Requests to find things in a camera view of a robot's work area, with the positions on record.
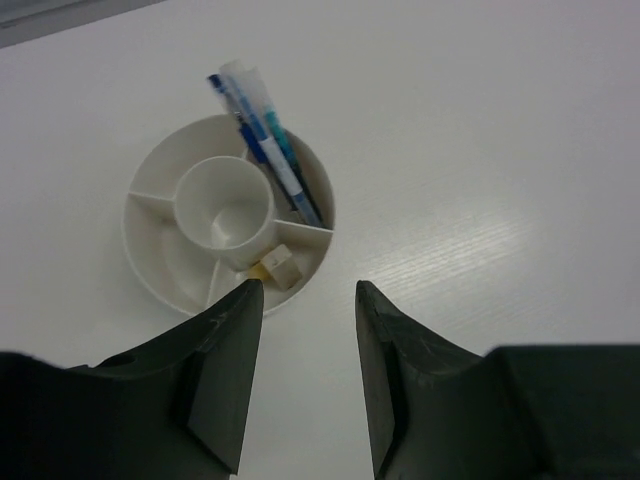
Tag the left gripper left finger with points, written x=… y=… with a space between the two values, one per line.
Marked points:
x=174 y=407

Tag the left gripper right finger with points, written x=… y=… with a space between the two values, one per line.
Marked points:
x=438 y=411

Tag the yellow eraser block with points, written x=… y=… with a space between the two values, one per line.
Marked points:
x=258 y=272

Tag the beige cylindrical eraser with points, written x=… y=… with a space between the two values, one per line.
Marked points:
x=282 y=268

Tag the dark blue pen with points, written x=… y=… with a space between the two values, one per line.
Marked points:
x=232 y=108

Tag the clear blue pen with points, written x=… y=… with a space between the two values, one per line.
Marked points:
x=231 y=74

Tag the blue crayon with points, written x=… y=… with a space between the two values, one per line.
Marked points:
x=274 y=141

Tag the white round compartment organizer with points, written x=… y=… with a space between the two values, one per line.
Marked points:
x=199 y=212

